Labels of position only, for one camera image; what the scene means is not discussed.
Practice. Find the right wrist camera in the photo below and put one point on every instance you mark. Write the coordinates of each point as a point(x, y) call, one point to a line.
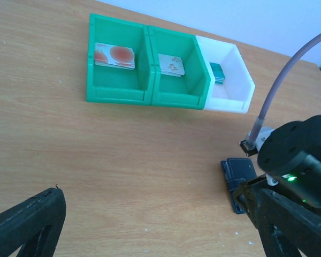
point(255, 148)

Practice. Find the red circle card stack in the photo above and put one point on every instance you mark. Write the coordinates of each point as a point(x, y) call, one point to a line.
point(114, 56)

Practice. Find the white bin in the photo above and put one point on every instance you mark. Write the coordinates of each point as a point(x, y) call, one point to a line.
point(236, 92)

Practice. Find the middle green bin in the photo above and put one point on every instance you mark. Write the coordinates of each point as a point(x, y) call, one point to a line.
point(182, 79)

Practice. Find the left green bin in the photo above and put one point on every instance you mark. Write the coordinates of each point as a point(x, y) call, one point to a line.
point(113, 85)

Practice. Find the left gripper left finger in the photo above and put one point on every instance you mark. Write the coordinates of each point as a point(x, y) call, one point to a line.
point(34, 226)

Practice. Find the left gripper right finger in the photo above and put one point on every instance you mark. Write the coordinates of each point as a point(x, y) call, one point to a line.
point(286, 225)

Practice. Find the green bin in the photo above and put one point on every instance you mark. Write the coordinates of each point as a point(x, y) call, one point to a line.
point(182, 79)
point(113, 85)

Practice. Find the grey bird card stack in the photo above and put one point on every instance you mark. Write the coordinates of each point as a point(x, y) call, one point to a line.
point(171, 65)

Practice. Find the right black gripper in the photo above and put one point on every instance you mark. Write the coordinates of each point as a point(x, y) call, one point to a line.
point(292, 156)

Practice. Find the dark blue card holder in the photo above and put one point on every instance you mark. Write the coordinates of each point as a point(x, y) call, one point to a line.
point(236, 171)

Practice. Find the teal card stack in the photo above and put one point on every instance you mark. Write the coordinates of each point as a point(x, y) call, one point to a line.
point(218, 73)

